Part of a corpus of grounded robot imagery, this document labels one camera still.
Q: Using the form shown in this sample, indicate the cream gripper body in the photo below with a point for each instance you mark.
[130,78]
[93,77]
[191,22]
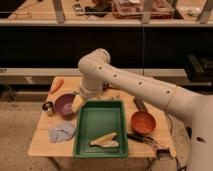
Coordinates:
[78,102]

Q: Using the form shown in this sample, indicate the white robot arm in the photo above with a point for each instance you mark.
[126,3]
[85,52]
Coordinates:
[194,109]

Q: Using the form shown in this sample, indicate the small metal cup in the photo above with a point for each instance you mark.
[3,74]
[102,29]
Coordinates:
[48,108]

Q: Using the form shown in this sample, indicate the white fork in tray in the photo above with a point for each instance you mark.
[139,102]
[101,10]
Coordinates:
[111,144]

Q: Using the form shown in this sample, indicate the purple bowl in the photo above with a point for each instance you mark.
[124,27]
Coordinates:
[63,104]

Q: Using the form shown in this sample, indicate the green plastic tray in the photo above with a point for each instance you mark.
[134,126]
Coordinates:
[96,119]

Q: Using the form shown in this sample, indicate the orange carrot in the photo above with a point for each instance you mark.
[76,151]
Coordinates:
[57,86]

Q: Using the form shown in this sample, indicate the crumpled lilac cloth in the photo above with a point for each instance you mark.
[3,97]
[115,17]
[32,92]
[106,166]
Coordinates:
[62,132]

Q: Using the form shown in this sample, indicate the black rectangular block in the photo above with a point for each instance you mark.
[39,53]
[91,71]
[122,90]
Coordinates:
[140,105]

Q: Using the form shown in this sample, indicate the orange bowl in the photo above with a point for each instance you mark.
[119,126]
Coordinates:
[143,122]

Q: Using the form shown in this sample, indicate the clear container of items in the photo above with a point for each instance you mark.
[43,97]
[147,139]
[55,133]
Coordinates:
[134,9]

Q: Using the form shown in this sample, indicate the black box on shelf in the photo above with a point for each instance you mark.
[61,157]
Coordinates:
[199,69]

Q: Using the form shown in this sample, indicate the black handled tool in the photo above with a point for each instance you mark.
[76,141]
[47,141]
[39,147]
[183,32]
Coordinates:
[144,139]

